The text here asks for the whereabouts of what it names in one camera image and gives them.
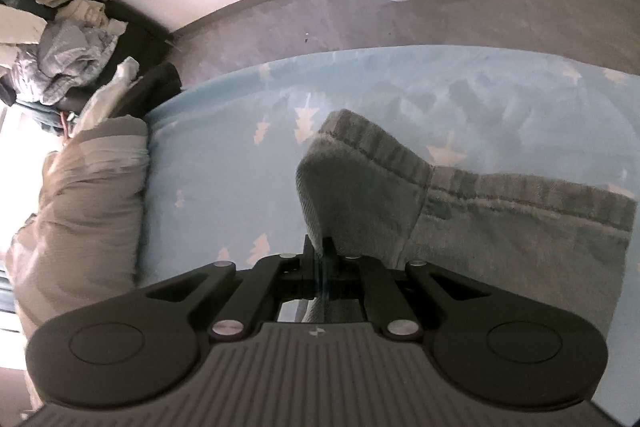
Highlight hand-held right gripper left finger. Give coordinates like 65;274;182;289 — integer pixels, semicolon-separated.
134;234;325;342

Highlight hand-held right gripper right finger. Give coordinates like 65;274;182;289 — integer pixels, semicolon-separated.
324;236;501;342

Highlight denim jacket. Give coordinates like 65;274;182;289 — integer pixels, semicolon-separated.
295;108;638;343

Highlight pile of clothes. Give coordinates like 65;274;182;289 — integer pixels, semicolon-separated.
0;0;132;105

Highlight bed with blue patterned sheet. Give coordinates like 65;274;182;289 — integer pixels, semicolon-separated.
135;46;640;283

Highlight grey duvet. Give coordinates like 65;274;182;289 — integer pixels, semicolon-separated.
0;116;152;333

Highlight white cloth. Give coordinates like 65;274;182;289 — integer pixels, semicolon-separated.
70;57;141;138

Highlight black sofa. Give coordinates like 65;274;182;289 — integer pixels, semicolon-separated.
50;0;177;114

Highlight black bed frame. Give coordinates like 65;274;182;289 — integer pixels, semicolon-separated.
117;62;183;118

